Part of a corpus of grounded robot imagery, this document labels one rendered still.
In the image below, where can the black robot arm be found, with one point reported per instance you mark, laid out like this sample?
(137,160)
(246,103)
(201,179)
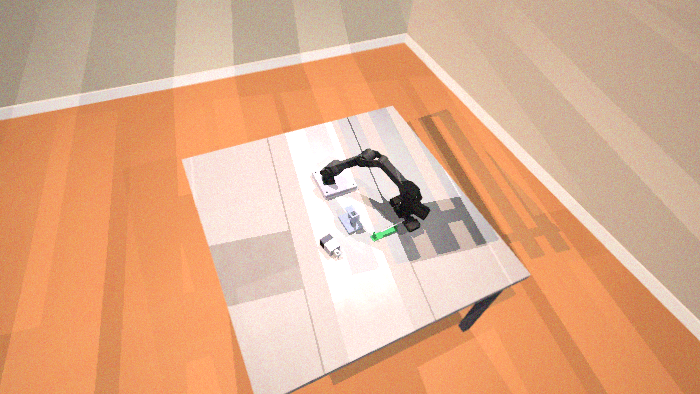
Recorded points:
(410,195)

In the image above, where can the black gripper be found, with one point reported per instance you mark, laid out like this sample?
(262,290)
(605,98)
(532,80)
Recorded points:
(410,223)

